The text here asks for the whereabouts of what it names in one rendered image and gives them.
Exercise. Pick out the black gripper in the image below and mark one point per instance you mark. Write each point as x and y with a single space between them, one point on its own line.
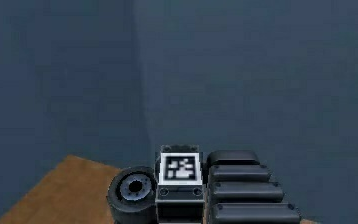
133 190

